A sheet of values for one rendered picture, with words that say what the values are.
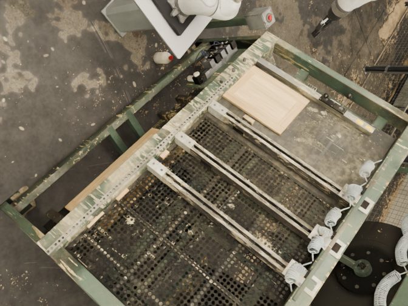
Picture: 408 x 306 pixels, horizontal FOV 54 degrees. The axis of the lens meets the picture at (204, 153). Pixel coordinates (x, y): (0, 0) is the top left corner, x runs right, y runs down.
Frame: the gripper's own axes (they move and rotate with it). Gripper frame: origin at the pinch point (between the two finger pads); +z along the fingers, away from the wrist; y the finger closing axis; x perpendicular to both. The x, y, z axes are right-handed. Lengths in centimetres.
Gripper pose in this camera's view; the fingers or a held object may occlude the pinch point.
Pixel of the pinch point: (317, 31)
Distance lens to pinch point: 225.6
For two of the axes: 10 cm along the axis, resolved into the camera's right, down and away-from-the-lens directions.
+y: 8.1, -4.8, 3.3
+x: -5.3, -8.5, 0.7
